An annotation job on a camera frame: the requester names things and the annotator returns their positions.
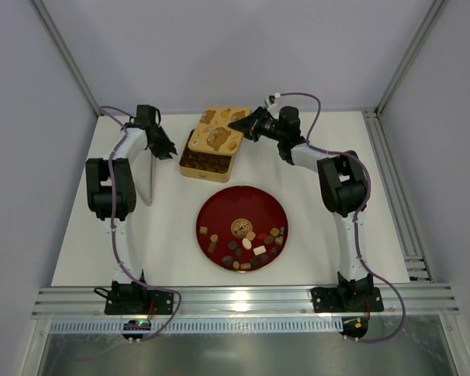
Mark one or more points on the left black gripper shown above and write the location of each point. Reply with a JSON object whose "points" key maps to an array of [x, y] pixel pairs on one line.
{"points": [[159, 140]]}

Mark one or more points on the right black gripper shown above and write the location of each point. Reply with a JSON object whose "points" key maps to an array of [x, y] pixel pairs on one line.
{"points": [[254, 125]]}

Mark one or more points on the silver metal tongs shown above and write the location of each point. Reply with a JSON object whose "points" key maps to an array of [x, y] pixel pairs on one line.
{"points": [[152, 180]]}

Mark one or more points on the silver tin lid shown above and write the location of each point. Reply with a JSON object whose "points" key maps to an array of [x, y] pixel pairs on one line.
{"points": [[213, 134]]}

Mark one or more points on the gold chocolate tin box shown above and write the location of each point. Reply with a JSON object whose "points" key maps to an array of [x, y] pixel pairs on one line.
{"points": [[210, 167]]}

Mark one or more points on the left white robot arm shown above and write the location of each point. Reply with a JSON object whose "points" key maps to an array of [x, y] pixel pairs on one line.
{"points": [[112, 196]]}

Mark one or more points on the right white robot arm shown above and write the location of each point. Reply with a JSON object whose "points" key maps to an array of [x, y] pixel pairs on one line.
{"points": [[344, 190]]}

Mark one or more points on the tan ridged chocolate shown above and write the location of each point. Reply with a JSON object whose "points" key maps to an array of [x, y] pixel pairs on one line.
{"points": [[274, 232]]}

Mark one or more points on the caramel square chocolate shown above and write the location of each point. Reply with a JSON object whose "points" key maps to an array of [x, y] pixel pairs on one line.
{"points": [[251, 235]]}

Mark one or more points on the dark round chocolate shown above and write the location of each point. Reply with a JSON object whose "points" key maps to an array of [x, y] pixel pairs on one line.
{"points": [[232, 245]]}

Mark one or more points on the white oval chocolate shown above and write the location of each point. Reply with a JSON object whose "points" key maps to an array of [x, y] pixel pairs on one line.
{"points": [[247, 244]]}

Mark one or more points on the white rectangular chocolate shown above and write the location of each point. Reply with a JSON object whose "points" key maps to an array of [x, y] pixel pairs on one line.
{"points": [[259, 250]]}

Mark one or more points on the red round plate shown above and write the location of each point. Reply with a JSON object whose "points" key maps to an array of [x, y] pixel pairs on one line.
{"points": [[229, 215]]}

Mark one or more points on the aluminium mounting rail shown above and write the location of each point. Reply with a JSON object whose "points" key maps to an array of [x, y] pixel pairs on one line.
{"points": [[418, 298]]}

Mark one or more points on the slotted cable duct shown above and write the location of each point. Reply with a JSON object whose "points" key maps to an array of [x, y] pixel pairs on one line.
{"points": [[198, 325]]}

